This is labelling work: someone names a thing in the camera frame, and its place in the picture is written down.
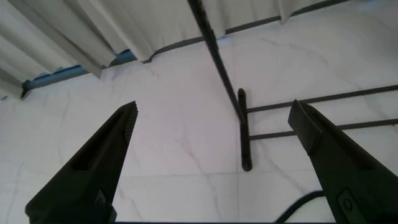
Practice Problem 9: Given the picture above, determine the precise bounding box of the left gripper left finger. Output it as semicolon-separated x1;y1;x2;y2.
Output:
24;101;139;223

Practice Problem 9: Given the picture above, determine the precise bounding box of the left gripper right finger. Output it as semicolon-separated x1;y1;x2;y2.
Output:
287;99;398;223

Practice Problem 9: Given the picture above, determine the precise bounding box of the black clothes rack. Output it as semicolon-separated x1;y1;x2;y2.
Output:
186;0;398;172

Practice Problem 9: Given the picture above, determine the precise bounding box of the white curtain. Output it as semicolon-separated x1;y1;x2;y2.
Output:
0;0;343;100

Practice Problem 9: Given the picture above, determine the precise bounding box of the black cable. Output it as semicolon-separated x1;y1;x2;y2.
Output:
275;190;326;223

